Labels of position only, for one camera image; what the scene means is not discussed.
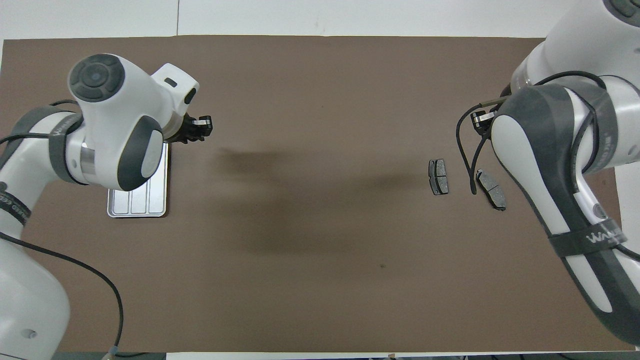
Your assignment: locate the brown table mat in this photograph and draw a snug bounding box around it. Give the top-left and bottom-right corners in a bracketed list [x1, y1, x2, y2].
[0, 35, 623, 353]

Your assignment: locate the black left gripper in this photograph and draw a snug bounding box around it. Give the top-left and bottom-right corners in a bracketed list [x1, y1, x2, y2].
[167, 114, 213, 145]

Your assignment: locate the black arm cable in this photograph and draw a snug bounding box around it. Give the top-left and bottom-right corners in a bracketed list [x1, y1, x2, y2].
[0, 100, 124, 353]
[455, 70, 608, 196]

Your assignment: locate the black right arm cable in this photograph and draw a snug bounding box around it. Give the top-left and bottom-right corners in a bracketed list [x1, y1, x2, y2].
[455, 70, 608, 196]

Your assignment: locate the curved dark brake pad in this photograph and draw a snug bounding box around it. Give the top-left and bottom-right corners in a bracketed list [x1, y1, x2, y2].
[475, 169, 507, 211]

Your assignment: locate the silver metal tray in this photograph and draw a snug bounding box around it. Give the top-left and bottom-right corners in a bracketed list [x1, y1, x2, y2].
[106, 142, 170, 218]

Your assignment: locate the rectangular dark brake pad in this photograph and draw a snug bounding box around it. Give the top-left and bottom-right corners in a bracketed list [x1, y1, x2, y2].
[428, 158, 449, 196]

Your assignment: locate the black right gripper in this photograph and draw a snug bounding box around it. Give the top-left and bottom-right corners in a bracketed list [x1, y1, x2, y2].
[470, 110, 497, 138]

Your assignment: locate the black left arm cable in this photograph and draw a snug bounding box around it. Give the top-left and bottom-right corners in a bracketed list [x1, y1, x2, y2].
[0, 100, 124, 353]

